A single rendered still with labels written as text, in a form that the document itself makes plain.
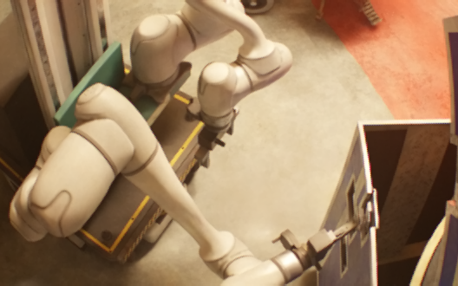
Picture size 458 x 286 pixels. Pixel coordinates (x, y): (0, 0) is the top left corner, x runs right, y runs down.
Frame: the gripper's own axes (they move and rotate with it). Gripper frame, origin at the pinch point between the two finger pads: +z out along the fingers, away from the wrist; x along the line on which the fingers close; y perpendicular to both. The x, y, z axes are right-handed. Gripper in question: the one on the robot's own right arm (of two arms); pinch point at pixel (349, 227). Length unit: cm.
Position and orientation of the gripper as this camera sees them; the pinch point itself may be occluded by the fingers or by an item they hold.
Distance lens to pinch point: 162.2
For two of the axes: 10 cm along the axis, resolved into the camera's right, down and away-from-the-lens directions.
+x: 0.1, -5.0, -8.7
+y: 5.2, 7.4, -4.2
